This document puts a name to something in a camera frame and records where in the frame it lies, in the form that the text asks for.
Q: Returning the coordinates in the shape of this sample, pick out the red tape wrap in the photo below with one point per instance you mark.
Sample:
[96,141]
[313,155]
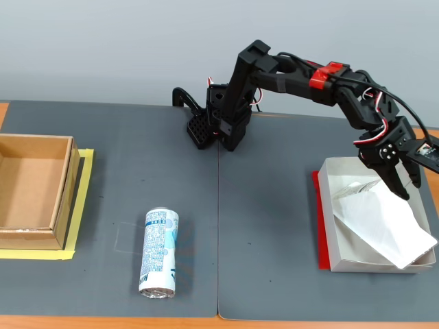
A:
[326,77]

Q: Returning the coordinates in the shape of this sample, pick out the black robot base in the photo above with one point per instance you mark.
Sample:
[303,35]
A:
[209,120]

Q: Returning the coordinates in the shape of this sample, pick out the white packaged sandwich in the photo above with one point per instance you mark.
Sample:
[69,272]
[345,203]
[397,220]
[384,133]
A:
[384,222]

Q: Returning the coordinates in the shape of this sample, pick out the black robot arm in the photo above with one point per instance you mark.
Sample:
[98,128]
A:
[295,82]

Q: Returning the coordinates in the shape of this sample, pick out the red paper sheet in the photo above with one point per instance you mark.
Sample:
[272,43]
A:
[321,226]

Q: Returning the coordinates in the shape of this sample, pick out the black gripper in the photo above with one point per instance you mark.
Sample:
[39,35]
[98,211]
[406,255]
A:
[388,151]

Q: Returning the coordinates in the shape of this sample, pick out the brown cardboard box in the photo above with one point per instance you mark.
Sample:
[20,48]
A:
[31,195]

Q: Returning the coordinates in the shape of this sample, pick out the gray paper box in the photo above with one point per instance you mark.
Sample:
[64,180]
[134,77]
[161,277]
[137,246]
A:
[343,253]

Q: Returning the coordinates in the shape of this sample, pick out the black table clamp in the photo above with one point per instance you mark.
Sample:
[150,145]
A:
[183,97]

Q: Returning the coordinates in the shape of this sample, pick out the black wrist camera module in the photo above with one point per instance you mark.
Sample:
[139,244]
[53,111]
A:
[425,152]

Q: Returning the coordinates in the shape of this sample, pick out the blue white drink can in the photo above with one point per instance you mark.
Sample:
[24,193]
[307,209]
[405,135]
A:
[159,253]

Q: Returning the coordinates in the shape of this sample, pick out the gray mat with tape patch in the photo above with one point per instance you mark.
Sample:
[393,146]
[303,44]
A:
[113,164]

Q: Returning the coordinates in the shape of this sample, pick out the clear tape patch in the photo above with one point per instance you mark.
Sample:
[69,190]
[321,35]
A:
[129,238]

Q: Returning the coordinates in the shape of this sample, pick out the yellow tape frame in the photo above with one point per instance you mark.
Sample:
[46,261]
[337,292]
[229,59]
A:
[82,205]

